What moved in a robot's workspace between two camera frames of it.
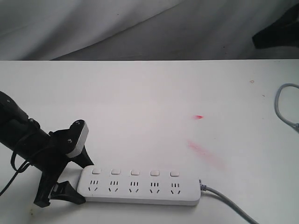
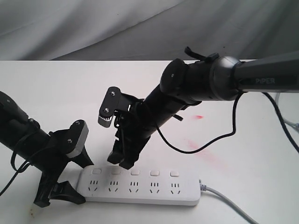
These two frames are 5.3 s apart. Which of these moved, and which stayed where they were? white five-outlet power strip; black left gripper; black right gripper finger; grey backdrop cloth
Moved: black right gripper finger
Stayed: black left gripper; white five-outlet power strip; grey backdrop cloth
